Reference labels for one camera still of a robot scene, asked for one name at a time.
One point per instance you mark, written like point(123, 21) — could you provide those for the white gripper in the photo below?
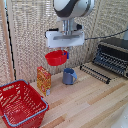
point(64, 38)

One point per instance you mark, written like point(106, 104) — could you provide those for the red bowl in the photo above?
point(56, 58)

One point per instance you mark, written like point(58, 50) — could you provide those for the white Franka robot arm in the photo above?
point(71, 11)

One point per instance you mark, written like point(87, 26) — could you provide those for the black dish rack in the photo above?
point(95, 73)
point(113, 56)

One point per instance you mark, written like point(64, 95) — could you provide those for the red shopping basket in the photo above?
point(20, 103)

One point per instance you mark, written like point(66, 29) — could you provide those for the blue mug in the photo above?
point(69, 76)

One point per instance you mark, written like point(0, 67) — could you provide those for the red and yellow food box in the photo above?
point(43, 81)

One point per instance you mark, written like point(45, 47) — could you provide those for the wooden post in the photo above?
point(7, 39)

